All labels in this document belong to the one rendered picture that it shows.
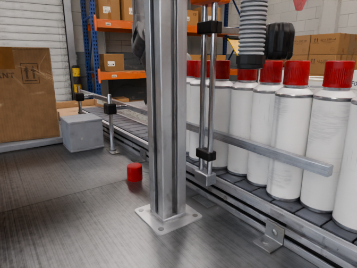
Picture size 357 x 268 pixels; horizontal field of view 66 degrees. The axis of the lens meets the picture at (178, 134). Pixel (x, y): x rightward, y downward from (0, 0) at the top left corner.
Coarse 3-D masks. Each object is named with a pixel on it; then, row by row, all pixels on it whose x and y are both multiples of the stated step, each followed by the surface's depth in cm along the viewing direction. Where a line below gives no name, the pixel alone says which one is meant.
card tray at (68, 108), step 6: (60, 102) 144; (66, 102) 146; (72, 102) 148; (84, 102) 152; (90, 102) 154; (96, 102) 153; (60, 108) 145; (66, 108) 145; (72, 108) 145; (78, 108) 145; (60, 114) 129; (66, 114) 129; (72, 114) 129; (60, 120) 118
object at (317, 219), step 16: (96, 112) 110; (128, 128) 85; (144, 128) 85; (192, 160) 58; (224, 176) 50; (256, 192) 44; (288, 208) 39; (304, 208) 39; (320, 224) 35; (352, 240) 32
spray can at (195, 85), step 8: (200, 64) 53; (208, 64) 53; (208, 72) 53; (192, 80) 55; (208, 80) 54; (192, 88) 54; (192, 96) 54; (192, 104) 55; (192, 112) 55; (192, 120) 56; (192, 136) 57; (192, 144) 57; (192, 152) 57
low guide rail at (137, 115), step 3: (99, 102) 121; (102, 102) 118; (105, 102) 115; (120, 111) 103; (123, 111) 100; (126, 111) 98; (129, 111) 96; (132, 111) 94; (129, 114) 97; (132, 114) 94; (135, 114) 92; (138, 114) 91; (141, 114) 89; (135, 117) 93; (138, 117) 91; (141, 117) 89; (144, 117) 87; (147, 117) 86; (144, 120) 88; (147, 120) 86
